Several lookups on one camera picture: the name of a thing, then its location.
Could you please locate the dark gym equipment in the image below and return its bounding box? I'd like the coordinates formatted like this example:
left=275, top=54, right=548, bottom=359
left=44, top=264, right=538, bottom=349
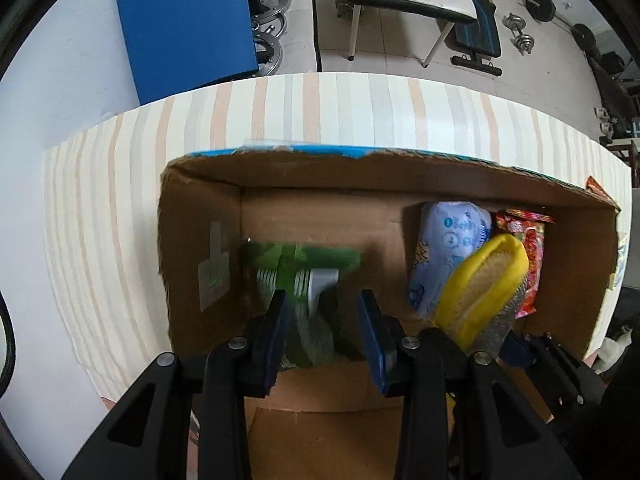
left=592, top=47, right=640, bottom=142

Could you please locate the black cable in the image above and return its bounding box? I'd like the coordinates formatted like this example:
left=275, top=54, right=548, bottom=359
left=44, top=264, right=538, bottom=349
left=0, top=290, right=17, bottom=397

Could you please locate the black barbell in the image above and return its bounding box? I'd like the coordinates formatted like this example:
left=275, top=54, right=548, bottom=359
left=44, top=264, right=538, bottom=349
left=525, top=0, right=600, bottom=57

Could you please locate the black weight bench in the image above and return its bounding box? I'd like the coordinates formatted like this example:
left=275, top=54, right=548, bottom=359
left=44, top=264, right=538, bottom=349
left=450, top=0, right=504, bottom=79

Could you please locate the blue exercise mat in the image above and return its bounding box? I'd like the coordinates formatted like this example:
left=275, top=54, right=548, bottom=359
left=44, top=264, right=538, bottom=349
left=112, top=0, right=259, bottom=106

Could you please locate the wooden chair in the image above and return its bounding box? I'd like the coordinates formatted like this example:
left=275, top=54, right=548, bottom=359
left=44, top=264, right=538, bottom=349
left=606, top=139, right=640, bottom=187

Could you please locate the orange snack packet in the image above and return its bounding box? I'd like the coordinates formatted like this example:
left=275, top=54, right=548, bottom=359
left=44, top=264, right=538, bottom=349
left=586, top=175, right=612, bottom=202

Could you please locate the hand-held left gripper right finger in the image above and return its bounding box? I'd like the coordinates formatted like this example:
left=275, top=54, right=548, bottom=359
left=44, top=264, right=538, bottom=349
left=357, top=289, right=583, bottom=480

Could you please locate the light blue tissue pack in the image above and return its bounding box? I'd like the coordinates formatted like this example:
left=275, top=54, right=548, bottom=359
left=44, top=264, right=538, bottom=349
left=406, top=201, right=493, bottom=317

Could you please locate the striped tablecloth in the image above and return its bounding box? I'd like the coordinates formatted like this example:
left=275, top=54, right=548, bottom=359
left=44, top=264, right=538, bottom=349
left=42, top=72, right=635, bottom=411

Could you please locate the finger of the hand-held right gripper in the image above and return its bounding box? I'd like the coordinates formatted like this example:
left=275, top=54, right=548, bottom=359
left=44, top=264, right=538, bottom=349
left=542, top=331, right=601, bottom=378
left=499, top=332, right=588, bottom=411

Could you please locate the chrome dumbbell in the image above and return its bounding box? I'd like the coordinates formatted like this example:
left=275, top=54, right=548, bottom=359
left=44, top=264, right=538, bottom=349
left=504, top=12, right=537, bottom=55

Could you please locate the green snack packet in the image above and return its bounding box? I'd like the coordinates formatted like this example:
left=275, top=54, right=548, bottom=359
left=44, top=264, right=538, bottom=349
left=241, top=241, right=362, bottom=372

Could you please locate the white cloth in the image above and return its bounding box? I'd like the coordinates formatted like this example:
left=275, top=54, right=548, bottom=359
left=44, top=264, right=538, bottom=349
left=597, top=326, right=635, bottom=375

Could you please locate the brown cardboard box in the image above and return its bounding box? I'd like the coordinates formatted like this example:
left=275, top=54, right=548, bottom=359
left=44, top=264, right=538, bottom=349
left=157, top=142, right=623, bottom=480

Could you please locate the yellow scrub sponge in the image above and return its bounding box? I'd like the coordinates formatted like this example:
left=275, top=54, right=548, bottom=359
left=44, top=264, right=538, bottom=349
left=434, top=233, right=531, bottom=358

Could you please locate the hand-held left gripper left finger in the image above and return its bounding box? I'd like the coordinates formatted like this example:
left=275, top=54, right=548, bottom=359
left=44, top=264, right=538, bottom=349
left=60, top=289, right=291, bottom=480

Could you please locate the red snack packet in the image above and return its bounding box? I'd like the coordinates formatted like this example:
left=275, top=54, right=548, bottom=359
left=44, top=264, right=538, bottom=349
left=495, top=209, right=556, bottom=319

